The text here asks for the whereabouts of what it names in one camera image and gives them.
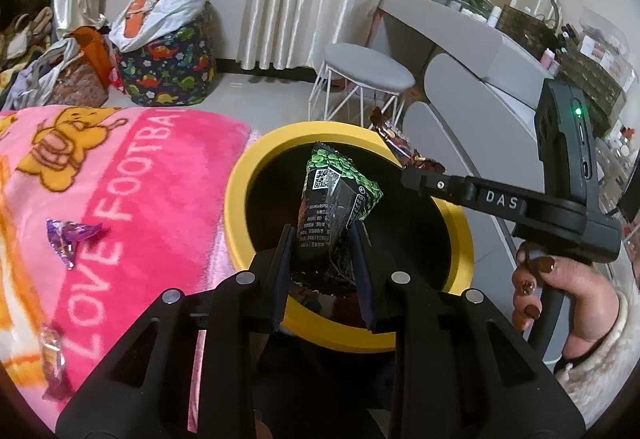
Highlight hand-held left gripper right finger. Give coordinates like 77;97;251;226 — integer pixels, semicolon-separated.
349;221;586;439

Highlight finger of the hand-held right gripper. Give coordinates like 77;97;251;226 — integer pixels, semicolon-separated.
400;166;476;207

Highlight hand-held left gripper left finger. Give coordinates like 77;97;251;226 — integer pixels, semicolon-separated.
56;224;297;439

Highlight brown snack packet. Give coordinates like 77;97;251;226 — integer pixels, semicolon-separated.
369;108;447;176

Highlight green black snack packet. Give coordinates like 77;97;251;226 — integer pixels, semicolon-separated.
292;142;384;296

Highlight yellow rimmed black trash bin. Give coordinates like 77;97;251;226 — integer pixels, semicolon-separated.
224;120;474;353

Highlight person's right forearm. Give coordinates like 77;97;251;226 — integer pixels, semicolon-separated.
552;291;639;426

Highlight person's right hand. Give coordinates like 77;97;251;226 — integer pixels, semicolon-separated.
512;244;622;361

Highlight clear cosmetics organizer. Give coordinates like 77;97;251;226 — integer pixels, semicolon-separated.
559;8;640;121

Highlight brown woven desk basket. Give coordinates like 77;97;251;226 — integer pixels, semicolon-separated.
499;4;559;58

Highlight pink printed blanket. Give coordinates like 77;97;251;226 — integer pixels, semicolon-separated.
0;105;264;420

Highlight white vanity desk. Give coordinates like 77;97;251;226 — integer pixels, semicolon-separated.
372;0;557;366

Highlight purple candy wrapper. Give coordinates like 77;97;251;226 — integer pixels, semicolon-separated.
46;218;104;270

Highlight dinosaur print storage bag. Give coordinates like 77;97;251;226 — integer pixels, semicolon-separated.
117;4;217;108

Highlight pink foil candy wrapper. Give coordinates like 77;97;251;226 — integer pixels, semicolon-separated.
39;323;74;403

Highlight white orange printed bag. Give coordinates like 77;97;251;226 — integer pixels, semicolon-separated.
108;0;209;53

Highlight orange cloth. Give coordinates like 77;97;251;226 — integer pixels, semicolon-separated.
74;26;119;86

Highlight pile of dark clothes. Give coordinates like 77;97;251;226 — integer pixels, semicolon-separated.
0;0;57;91

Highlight grey white wire stool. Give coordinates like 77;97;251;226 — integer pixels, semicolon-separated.
308;42;416;136

